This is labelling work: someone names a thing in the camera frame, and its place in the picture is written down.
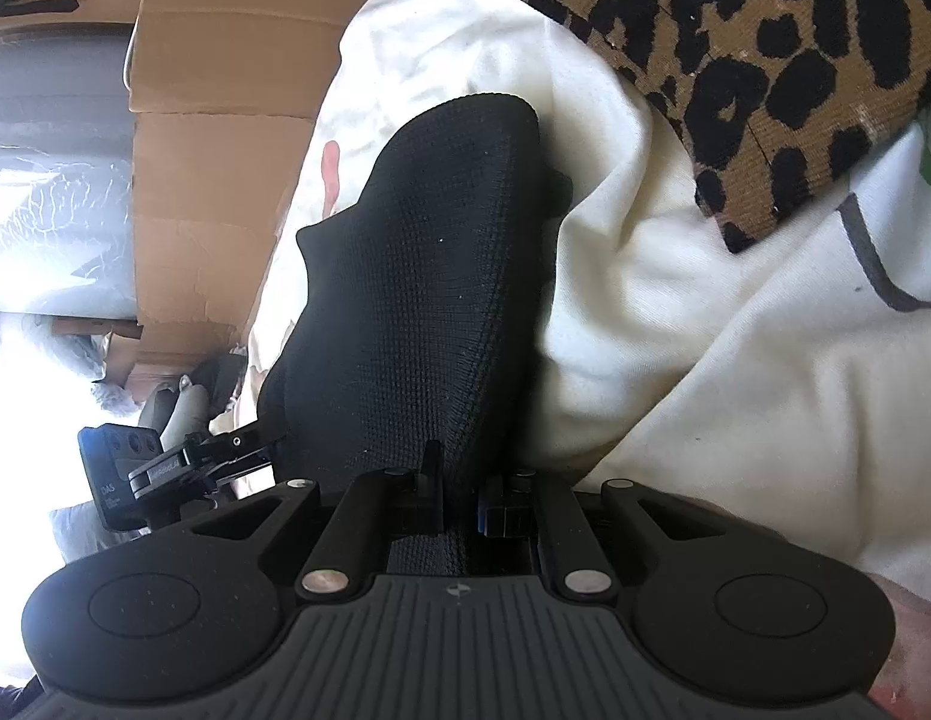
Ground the clear plastic bag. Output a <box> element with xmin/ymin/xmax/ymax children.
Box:
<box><xmin>0</xmin><ymin>311</ymin><xmax>143</xmax><ymax>425</ymax></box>

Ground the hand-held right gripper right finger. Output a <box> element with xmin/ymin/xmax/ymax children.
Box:
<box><xmin>476</xmin><ymin>469</ymin><xmax>744</xmax><ymax>599</ymax></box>

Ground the plastic wrapped grey roll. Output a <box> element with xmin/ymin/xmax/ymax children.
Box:
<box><xmin>0</xmin><ymin>19</ymin><xmax>145</xmax><ymax>316</ymax></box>

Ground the pink garment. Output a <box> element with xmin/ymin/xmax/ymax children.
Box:
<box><xmin>866</xmin><ymin>574</ymin><xmax>931</xmax><ymax>720</ymax></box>

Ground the white printed blanket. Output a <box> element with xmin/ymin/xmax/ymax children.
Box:
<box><xmin>240</xmin><ymin>0</ymin><xmax>931</xmax><ymax>608</ymax></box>

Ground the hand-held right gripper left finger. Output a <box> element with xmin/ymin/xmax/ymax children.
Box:
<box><xmin>184</xmin><ymin>441</ymin><xmax>445</xmax><ymax>599</ymax></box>

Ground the flattened cardboard sheet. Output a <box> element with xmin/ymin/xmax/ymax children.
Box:
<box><xmin>105</xmin><ymin>0</ymin><xmax>406</xmax><ymax>406</ymax></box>

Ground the black knit garment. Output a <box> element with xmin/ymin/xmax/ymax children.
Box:
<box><xmin>256</xmin><ymin>92</ymin><xmax>575</xmax><ymax>578</ymax></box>

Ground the person's left hand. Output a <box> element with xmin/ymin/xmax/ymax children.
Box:
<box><xmin>139</xmin><ymin>375</ymin><xmax>211</xmax><ymax>452</ymax></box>

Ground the leopard print garment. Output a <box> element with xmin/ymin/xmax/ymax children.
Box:
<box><xmin>420</xmin><ymin>0</ymin><xmax>931</xmax><ymax>256</ymax></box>

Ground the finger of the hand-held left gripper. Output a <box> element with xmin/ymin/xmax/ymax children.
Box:
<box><xmin>131</xmin><ymin>420</ymin><xmax>288</xmax><ymax>502</ymax></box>

